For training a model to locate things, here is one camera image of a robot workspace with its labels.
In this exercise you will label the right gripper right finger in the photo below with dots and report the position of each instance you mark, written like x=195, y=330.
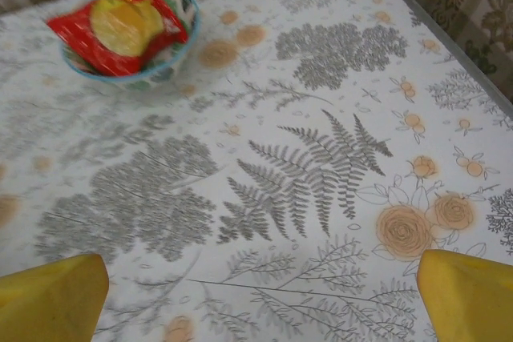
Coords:
x=473, y=302

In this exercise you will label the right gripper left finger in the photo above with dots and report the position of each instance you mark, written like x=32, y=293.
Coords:
x=52, y=302

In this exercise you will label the floral patterned table cover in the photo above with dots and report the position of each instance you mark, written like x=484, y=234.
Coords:
x=280, y=117

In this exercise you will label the red snack packet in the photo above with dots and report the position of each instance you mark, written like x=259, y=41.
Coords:
x=120, y=33

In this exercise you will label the small patterned bowl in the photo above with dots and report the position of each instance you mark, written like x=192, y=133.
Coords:
x=176, y=49

